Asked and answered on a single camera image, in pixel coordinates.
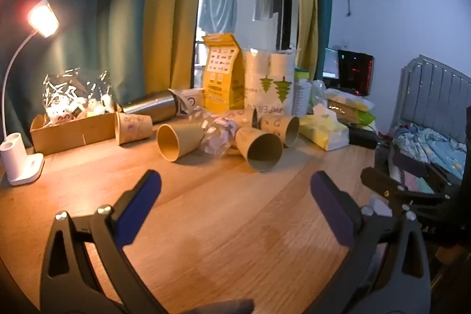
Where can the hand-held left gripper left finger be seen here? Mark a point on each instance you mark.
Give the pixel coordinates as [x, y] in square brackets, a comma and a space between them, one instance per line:
[141, 201]

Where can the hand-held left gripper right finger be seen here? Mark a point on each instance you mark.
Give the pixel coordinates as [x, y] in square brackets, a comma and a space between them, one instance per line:
[329, 205]

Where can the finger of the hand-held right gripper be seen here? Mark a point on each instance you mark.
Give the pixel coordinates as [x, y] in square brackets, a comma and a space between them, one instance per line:
[382, 185]
[415, 167]

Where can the brown paper cup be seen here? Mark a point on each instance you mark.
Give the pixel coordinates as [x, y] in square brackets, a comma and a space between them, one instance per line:
[281, 128]
[241, 115]
[178, 141]
[257, 148]
[132, 126]

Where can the white printed paper cup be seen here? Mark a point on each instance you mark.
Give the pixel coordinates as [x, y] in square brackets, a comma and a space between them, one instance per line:
[189, 100]

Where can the bed with blue bedding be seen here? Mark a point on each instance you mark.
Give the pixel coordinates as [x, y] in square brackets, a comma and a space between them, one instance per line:
[430, 148]

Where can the black power adapter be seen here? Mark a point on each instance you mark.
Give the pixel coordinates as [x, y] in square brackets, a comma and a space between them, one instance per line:
[362, 138]

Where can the yellow tissue pack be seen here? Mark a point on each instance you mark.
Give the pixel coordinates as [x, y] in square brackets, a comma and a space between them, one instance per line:
[323, 132]

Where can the grey bed with bedding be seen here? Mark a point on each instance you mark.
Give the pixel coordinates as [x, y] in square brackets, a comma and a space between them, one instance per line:
[430, 89]

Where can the cardboard box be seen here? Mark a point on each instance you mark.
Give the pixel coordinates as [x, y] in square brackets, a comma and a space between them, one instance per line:
[73, 133]

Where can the stainless steel tumbler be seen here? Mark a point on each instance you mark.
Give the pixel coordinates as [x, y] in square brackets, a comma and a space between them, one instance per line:
[151, 104]

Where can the crumpled clear plastic bottle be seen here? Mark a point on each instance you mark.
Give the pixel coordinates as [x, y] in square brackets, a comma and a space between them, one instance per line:
[219, 133]

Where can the black computer case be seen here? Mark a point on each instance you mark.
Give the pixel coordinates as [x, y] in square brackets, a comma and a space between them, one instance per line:
[355, 73]

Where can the white packaged stack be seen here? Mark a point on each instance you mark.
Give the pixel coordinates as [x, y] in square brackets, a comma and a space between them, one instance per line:
[302, 93]

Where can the clear plastic bag of snacks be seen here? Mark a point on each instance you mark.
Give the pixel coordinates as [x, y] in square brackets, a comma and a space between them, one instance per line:
[75, 97]

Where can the white desk lamp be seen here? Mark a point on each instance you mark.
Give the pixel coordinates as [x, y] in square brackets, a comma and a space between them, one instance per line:
[20, 155]

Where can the computer monitor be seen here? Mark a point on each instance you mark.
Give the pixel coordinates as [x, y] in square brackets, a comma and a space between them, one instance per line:
[330, 64]

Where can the plastic pack of paper cups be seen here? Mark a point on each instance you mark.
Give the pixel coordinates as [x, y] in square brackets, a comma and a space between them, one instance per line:
[270, 82]

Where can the yellow paper bag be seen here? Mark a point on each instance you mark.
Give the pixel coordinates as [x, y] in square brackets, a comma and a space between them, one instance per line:
[223, 73]

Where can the yellow curtain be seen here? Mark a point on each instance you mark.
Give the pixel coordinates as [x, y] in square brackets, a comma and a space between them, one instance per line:
[307, 5]
[173, 16]

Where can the hanging grey shirt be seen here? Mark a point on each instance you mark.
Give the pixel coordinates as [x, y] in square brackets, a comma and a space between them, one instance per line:
[263, 5]

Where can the hanging blue towel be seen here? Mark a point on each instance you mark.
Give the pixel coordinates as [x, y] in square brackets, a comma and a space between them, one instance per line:
[219, 3]

